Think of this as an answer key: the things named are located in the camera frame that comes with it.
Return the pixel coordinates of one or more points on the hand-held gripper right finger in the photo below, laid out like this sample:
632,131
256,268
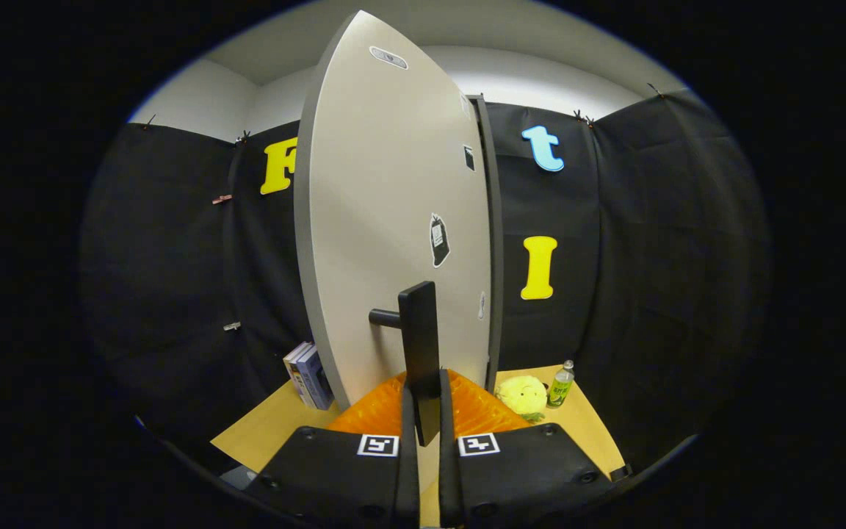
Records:
449,477

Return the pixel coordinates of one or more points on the beige shoe cabinet door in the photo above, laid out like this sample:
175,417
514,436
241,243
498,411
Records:
379,220

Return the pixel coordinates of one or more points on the red clip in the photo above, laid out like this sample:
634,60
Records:
222,199

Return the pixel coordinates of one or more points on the blue book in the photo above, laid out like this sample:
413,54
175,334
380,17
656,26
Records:
316,378

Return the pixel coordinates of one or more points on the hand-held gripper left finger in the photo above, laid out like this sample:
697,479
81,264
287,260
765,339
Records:
407,477

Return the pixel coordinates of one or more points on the white book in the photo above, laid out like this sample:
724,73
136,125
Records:
295,371

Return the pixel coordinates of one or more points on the grey shoe cabinet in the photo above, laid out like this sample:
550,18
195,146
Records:
496,220

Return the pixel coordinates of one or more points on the green drink bottle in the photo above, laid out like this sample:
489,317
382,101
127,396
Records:
559,389

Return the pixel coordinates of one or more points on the black backdrop cloth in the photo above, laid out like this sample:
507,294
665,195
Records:
173,294

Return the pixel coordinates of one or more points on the yellow plush toy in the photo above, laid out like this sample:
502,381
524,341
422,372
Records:
522,394

